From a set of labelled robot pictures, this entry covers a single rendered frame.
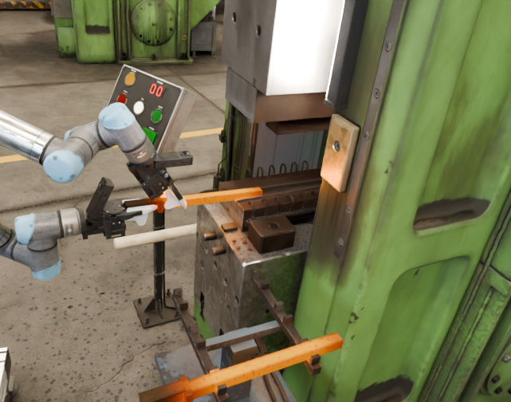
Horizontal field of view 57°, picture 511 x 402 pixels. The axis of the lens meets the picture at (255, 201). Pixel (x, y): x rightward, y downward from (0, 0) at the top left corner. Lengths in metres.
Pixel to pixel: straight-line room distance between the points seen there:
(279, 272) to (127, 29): 5.00
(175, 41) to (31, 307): 4.41
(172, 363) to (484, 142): 0.99
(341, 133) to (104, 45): 5.24
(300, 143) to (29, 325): 1.54
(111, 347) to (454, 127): 1.75
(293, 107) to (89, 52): 5.04
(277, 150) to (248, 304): 0.57
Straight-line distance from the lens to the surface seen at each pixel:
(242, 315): 1.47
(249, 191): 1.47
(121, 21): 6.14
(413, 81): 1.01
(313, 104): 1.36
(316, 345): 1.06
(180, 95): 1.73
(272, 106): 1.29
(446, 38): 1.00
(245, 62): 1.31
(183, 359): 1.36
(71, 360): 2.33
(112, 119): 1.20
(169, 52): 6.34
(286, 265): 1.41
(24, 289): 2.72
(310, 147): 1.77
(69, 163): 1.14
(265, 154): 1.68
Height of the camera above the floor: 1.75
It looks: 31 degrees down
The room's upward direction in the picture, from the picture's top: 7 degrees clockwise
